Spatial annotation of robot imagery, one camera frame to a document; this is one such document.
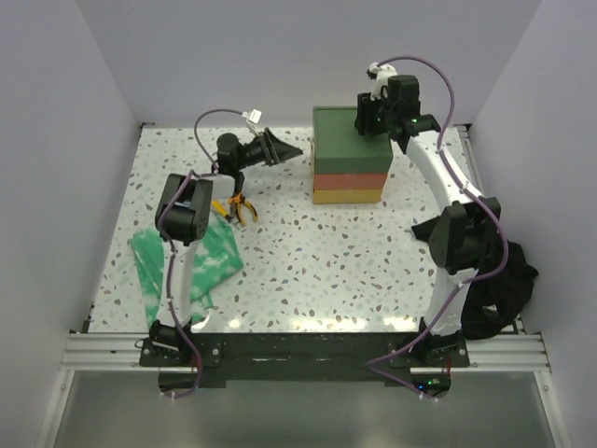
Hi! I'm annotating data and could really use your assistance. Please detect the aluminium rail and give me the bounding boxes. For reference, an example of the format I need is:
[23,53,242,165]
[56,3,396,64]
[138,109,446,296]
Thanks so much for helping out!
[61,332,551,372]

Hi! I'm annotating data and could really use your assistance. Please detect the black cloth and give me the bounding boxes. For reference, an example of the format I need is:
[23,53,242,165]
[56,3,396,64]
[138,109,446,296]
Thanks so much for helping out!
[412,212,538,340]

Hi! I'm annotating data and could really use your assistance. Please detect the yellow handled screwdriver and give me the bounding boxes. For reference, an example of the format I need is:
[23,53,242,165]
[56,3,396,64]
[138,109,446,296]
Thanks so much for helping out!
[211,201,232,222]

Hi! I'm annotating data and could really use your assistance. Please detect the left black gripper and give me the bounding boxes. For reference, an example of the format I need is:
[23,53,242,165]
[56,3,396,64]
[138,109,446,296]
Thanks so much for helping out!
[235,129,303,172]

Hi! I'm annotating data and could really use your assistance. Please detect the green white cloth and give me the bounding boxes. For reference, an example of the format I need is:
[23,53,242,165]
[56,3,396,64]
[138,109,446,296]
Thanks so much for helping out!
[130,218,243,325]

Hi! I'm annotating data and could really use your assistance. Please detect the orange black pliers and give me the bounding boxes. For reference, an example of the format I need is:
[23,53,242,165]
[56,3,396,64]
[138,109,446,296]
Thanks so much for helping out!
[228,173,258,226]

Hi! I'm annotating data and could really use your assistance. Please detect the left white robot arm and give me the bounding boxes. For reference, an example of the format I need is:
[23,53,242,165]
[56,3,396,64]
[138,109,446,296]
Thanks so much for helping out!
[149,128,303,366]

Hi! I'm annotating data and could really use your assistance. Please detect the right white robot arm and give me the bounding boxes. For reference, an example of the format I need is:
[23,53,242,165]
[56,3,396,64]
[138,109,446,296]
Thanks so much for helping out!
[354,64,501,367]

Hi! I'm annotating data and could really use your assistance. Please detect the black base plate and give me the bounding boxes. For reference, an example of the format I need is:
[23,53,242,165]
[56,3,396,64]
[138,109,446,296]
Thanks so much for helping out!
[135,329,470,394]

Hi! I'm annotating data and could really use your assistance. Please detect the green drawer box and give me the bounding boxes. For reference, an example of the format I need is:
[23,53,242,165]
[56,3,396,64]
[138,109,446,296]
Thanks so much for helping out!
[312,106,394,175]

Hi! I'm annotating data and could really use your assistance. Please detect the yellow drawer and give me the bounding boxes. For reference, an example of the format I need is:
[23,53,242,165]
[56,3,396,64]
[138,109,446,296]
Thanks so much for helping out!
[312,189,383,204]

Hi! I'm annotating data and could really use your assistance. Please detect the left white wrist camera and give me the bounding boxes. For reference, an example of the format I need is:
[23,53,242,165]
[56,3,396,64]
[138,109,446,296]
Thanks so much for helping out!
[242,108,262,136]

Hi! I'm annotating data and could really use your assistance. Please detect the orange drawer box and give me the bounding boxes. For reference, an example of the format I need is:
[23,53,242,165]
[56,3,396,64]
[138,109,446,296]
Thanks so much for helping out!
[312,161,389,190]

